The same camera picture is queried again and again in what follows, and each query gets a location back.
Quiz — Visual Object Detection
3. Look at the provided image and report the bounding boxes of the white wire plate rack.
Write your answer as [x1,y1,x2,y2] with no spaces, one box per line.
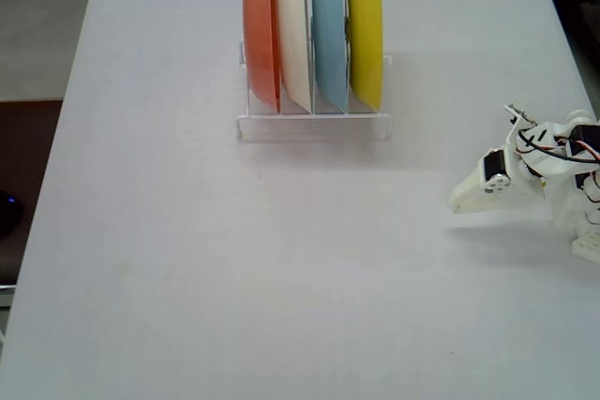
[235,38,394,141]

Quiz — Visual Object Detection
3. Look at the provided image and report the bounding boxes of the yellow plate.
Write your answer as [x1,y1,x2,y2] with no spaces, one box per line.
[345,0,387,112]

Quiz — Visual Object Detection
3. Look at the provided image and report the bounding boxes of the white gripper with motor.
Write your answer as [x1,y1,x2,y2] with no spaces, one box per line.
[449,146,546,215]

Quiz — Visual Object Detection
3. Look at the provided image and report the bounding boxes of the black rounded object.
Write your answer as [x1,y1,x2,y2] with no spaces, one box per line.
[0,189,25,236]

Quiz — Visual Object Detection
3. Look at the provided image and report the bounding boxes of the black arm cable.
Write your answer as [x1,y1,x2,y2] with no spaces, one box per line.
[515,127,600,168]

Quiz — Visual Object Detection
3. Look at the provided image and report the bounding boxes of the small wrist camera mount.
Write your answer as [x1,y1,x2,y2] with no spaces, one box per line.
[502,102,540,133]

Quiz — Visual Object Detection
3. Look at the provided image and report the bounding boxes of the orange plate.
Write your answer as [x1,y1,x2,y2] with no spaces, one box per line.
[242,0,284,116]

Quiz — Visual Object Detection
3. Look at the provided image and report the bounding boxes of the dark brown mat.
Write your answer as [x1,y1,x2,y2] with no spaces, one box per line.
[0,98,65,287]

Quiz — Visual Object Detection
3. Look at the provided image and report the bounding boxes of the cream white plate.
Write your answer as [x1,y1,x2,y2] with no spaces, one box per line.
[276,0,314,116]

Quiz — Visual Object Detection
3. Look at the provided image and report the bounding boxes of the light blue plate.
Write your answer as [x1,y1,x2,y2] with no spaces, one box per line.
[310,0,351,113]

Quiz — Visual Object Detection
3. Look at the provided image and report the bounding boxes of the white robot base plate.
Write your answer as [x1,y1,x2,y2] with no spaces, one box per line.
[570,230,600,266]

